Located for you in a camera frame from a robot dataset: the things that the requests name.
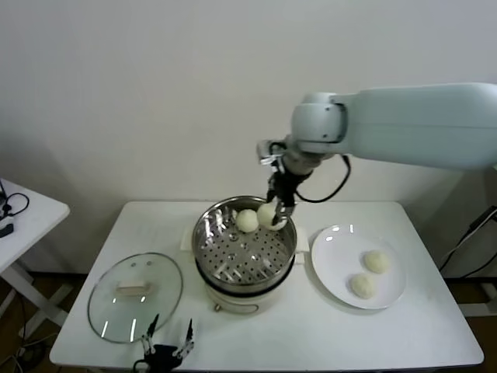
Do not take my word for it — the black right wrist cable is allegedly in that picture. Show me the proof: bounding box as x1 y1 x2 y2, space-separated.
294 153 353 203

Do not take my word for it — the glass pot lid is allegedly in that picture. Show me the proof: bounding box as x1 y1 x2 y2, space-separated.
87 252 184 345

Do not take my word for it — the black looped cable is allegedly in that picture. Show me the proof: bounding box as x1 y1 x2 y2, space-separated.
3 193 30 218

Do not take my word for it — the white round plate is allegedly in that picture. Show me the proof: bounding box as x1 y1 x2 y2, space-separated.
311 224 408 311

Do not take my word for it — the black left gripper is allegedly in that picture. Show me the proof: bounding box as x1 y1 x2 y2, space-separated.
140 313 196 373

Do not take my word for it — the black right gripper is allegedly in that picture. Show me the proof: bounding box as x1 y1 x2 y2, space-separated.
266 172 308 228

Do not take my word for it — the white floor cable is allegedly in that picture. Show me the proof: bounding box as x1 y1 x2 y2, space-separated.
13 337 47 373

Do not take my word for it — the black cable with adapter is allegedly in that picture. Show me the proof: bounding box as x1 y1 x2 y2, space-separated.
442 207 497 279

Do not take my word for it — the white table frame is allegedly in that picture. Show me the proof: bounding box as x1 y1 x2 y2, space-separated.
460 281 497 318

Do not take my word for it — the white steamed baozi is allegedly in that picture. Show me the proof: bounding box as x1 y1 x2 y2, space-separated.
256 202 283 232
235 208 259 233
350 273 377 300
363 249 391 275

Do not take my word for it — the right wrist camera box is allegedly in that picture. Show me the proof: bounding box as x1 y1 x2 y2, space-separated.
255 139 287 166

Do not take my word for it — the white folding side table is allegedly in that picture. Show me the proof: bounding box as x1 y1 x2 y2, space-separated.
0 177 71 340

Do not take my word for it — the stainless steel steamer basket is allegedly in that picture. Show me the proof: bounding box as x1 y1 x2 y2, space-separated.
193 196 299 287

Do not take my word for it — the cream electric cooking pot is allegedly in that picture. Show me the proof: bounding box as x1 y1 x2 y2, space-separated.
180 227 311 314

